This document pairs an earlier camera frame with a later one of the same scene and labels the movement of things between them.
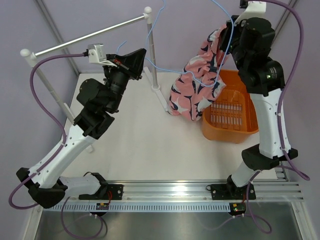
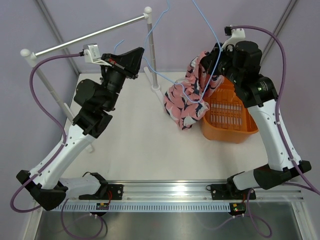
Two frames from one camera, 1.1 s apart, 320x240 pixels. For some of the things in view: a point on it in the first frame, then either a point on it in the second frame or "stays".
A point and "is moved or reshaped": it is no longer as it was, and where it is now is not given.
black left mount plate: (106, 192) stays
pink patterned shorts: (199, 83) is moved or reshaped
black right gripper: (228, 34) → (209, 61)
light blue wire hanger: (189, 73) → (161, 74)
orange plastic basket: (230, 118) stays
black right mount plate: (230, 191) stays
